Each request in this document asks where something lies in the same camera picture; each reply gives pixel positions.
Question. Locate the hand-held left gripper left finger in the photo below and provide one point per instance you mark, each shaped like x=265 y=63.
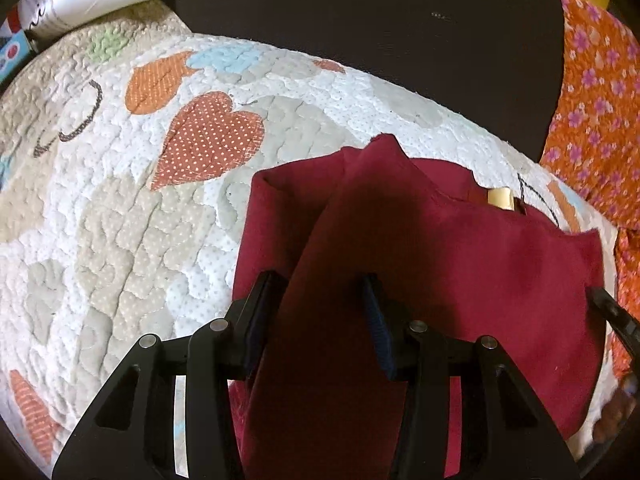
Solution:
x=255 y=330

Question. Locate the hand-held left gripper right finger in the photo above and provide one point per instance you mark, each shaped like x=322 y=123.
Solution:
x=375 y=330

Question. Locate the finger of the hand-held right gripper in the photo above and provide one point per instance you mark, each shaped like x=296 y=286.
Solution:
x=612 y=315

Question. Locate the dark red pants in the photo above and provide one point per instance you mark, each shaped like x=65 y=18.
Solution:
x=450 y=240

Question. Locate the quilted heart-patch blanket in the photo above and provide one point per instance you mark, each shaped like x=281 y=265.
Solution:
x=125 y=235

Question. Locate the orange floral cloth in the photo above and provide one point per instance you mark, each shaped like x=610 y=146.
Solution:
x=595 y=110

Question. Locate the black mesh chair backrest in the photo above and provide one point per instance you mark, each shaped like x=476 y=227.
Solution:
x=375 y=35

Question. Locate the light blue shapes box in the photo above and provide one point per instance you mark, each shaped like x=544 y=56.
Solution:
x=12 y=52

